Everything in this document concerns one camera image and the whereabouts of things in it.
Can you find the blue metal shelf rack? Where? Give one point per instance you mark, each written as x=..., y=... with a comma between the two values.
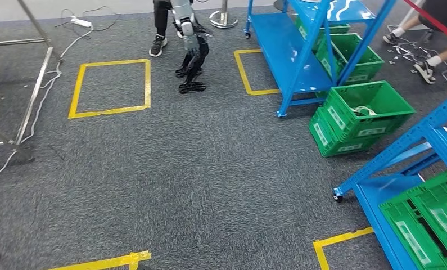
x=394, y=148
x=282, y=48

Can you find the green plastic crate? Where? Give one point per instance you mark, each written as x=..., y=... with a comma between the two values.
x=331, y=147
x=379, y=100
x=338, y=29
x=357, y=48
x=443, y=201
x=398, y=212

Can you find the person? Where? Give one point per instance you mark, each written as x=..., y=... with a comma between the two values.
x=446, y=15
x=160, y=22

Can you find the white power strip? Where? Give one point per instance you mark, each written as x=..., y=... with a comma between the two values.
x=81, y=22

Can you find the stainless steel table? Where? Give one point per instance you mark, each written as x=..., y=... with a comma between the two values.
x=33, y=97

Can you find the black stool chrome base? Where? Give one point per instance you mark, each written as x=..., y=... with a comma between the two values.
x=407, y=52

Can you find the white desk panel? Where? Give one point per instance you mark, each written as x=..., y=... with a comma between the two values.
x=411, y=13

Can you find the red barrier tape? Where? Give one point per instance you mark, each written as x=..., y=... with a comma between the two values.
x=431, y=21

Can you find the chrome barrier stanchion post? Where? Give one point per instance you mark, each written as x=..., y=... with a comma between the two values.
x=223, y=18

